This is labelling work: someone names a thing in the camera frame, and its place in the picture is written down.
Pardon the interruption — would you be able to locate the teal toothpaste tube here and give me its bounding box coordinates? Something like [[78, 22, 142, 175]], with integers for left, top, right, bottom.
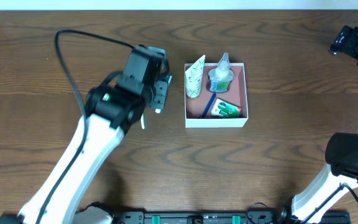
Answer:
[[154, 75, 172, 113]]

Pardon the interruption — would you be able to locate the white cream shampoo tube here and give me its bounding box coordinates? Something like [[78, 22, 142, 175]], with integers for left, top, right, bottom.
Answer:
[[185, 55, 206, 99]]

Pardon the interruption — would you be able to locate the green white toothbrush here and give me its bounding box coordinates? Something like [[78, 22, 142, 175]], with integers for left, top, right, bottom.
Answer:
[[140, 113, 145, 129]]

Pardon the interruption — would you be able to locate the blue disposable razor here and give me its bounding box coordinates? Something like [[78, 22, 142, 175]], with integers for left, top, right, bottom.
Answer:
[[197, 93, 216, 119]]

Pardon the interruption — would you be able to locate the clear pump soap bottle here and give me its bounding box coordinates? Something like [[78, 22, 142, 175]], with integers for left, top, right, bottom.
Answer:
[[208, 52, 234, 93]]

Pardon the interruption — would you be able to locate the green Dettol soap bar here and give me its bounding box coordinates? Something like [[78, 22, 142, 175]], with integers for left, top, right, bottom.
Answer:
[[211, 98, 241, 118]]

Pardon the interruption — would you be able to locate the white box pink interior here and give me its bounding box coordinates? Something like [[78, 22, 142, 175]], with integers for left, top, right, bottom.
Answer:
[[185, 63, 249, 128]]

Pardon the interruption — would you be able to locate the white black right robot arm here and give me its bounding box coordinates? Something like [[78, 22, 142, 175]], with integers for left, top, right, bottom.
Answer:
[[278, 26, 358, 223]]

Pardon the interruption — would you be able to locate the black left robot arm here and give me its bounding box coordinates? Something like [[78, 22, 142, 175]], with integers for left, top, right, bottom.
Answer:
[[0, 45, 172, 223]]

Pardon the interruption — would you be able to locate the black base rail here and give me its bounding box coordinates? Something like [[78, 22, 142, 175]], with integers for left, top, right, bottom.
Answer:
[[73, 210, 351, 224]]

